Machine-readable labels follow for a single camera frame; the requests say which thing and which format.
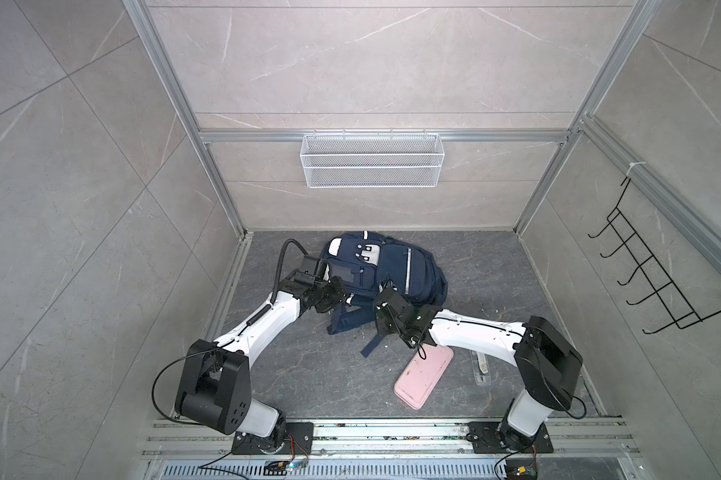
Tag navy blue student backpack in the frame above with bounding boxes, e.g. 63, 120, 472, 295
320, 231, 448, 335

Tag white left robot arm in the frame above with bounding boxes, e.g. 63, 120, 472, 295
174, 255, 348, 448

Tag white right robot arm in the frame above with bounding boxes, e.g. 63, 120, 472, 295
374, 287, 583, 450

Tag pink pencil case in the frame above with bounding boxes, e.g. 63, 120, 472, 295
394, 345, 454, 410

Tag clear plastic ruler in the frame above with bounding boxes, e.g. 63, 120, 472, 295
473, 352, 491, 385

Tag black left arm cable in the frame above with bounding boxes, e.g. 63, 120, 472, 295
150, 238, 310, 427

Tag white wire mesh basket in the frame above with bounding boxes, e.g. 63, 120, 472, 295
300, 133, 446, 189

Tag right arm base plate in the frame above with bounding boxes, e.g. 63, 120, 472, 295
466, 421, 555, 454

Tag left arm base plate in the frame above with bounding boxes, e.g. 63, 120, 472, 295
232, 421, 314, 455

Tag slotted aluminium floor rail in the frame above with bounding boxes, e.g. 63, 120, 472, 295
130, 417, 652, 479

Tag aluminium frame rails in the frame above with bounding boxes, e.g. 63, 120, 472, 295
119, 0, 721, 415

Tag black wire hook rack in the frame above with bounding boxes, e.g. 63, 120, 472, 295
588, 177, 721, 335

